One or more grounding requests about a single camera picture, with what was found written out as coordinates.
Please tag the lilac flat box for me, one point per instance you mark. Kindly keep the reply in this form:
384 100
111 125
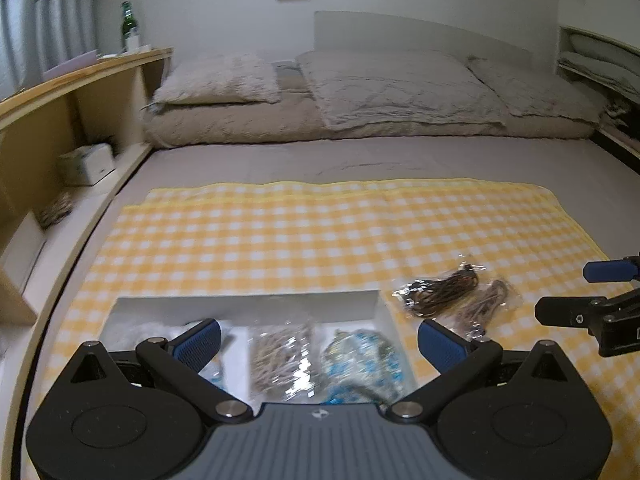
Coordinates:
77 63

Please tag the yellow white checkered cloth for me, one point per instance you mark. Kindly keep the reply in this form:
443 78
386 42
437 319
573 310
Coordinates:
232 239

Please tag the dark brown cord bag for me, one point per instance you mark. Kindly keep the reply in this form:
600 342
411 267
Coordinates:
431 296

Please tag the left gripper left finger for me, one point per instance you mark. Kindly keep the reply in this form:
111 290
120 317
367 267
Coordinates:
177 362

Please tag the light brown cord bag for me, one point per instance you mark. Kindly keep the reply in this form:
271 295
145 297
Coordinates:
472 320

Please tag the grey bed sheet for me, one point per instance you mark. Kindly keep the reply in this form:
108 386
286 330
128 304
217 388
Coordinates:
594 187

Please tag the white card on shelf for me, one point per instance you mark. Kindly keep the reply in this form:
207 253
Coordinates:
21 242

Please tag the white charger plug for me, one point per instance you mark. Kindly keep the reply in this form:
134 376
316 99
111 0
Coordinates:
132 43

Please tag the beige rubber band bag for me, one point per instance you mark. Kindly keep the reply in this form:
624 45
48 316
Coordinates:
283 363

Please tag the grey quilted pillow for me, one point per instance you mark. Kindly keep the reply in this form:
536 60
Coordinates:
528 93
355 89

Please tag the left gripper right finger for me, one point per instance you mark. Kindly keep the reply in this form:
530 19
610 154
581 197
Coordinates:
462 365

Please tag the wooden shelf unit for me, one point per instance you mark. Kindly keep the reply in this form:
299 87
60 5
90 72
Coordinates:
103 102

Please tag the silver grey curtain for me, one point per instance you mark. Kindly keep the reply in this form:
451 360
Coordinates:
38 35

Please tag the folded grey bedding stack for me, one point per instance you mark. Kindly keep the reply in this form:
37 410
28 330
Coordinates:
604 62

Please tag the white blue wipe packet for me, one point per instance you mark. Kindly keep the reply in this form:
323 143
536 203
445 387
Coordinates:
213 372

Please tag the blue floral fabric pouch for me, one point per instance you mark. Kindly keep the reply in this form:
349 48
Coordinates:
361 366

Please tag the grey quilted pillow middle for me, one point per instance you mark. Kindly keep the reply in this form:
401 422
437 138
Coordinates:
355 89

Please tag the tissue box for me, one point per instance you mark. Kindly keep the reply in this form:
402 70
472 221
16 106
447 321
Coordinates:
87 165

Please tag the grey quilted pillow right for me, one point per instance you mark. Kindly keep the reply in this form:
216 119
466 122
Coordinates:
528 93

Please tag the fluffy beige pillow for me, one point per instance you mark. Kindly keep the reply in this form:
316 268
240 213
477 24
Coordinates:
220 79

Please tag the white headboard panel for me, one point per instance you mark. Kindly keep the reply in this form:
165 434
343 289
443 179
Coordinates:
368 32

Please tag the green glass bottle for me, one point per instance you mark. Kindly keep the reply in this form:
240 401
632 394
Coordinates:
129 23

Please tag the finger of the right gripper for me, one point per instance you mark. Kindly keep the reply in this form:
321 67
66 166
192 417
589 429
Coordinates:
573 312
612 271

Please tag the white shallow cardboard tray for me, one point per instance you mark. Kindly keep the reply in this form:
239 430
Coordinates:
238 316

